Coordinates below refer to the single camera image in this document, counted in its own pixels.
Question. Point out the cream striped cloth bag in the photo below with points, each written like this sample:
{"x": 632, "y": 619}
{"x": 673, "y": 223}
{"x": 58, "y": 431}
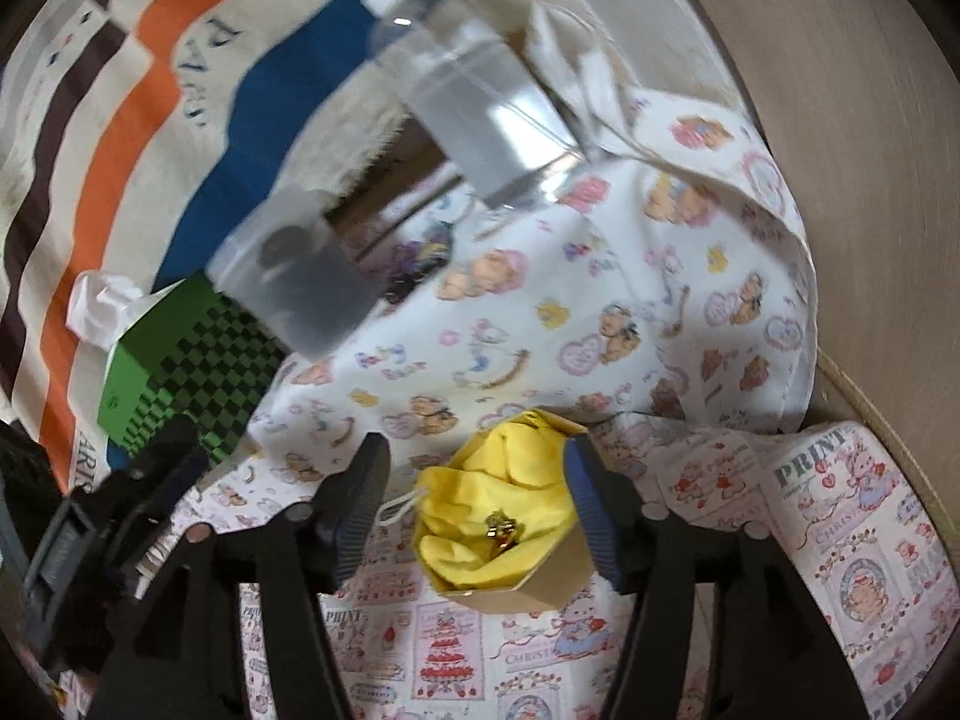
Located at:
{"x": 112, "y": 90}

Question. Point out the gold jewelry piece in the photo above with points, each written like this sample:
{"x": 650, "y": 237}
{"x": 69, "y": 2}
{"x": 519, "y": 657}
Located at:
{"x": 501, "y": 531}

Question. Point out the green black checkered box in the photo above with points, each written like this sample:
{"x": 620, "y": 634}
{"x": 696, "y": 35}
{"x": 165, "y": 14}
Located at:
{"x": 187, "y": 367}

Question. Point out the white bear printed cloth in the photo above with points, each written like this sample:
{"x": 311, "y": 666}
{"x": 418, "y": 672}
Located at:
{"x": 600, "y": 277}

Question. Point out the hexagonal cardboard box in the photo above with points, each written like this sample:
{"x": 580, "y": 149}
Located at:
{"x": 517, "y": 596}

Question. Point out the clear spray bottle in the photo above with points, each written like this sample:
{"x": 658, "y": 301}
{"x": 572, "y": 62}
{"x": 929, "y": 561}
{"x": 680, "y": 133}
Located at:
{"x": 472, "y": 90}

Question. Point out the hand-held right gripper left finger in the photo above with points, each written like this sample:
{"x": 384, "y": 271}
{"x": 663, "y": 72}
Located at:
{"x": 358, "y": 510}

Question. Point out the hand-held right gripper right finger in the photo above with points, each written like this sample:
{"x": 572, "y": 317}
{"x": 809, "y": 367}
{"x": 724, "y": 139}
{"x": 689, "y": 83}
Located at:
{"x": 589, "y": 510}

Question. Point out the clear plastic container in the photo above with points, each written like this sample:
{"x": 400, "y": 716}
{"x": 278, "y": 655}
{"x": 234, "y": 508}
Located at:
{"x": 300, "y": 277}

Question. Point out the pink printed tablecloth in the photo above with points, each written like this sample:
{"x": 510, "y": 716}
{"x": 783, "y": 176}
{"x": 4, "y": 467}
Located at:
{"x": 787, "y": 540}

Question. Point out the white crumpled tissue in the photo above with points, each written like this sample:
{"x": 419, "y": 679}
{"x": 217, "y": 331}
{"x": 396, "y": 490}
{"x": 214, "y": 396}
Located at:
{"x": 101, "y": 307}

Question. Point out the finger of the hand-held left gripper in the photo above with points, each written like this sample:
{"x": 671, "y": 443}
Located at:
{"x": 161, "y": 457}

